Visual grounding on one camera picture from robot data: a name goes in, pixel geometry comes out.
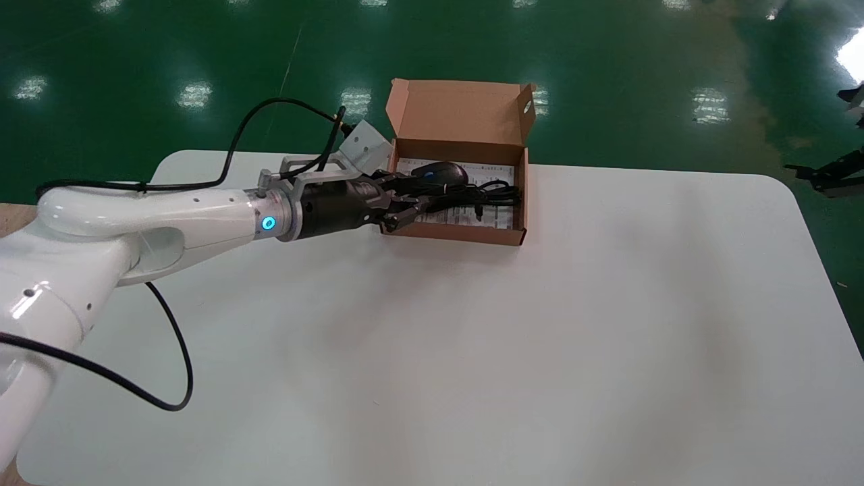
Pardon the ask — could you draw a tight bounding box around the wooden platform board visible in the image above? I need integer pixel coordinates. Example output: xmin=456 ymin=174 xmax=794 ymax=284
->
xmin=0 ymin=202 xmax=38 ymax=238

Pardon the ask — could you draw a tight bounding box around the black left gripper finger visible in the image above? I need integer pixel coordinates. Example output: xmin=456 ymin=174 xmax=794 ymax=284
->
xmin=371 ymin=172 xmax=439 ymax=200
xmin=383 ymin=199 xmax=439 ymax=232

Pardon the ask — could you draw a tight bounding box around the black adapter cable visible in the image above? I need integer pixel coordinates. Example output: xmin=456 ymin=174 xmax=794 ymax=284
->
xmin=466 ymin=180 xmax=522 ymax=220

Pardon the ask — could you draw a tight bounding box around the white printed instruction sheet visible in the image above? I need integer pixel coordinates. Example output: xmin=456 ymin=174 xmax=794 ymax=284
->
xmin=395 ymin=159 xmax=517 ymax=230

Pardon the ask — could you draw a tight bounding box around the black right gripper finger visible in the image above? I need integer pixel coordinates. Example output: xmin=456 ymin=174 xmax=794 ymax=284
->
xmin=786 ymin=148 xmax=864 ymax=198
xmin=839 ymin=84 xmax=864 ymax=126

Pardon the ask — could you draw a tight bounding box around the brown cardboard storage box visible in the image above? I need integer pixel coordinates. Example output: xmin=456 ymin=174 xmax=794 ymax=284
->
xmin=380 ymin=78 xmax=539 ymax=246

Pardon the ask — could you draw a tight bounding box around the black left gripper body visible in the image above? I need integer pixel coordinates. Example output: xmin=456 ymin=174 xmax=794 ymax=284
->
xmin=297 ymin=179 xmax=387 ymax=240

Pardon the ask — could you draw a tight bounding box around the black wired computer mouse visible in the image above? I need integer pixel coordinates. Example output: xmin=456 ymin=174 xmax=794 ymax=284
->
xmin=408 ymin=162 xmax=487 ymax=223

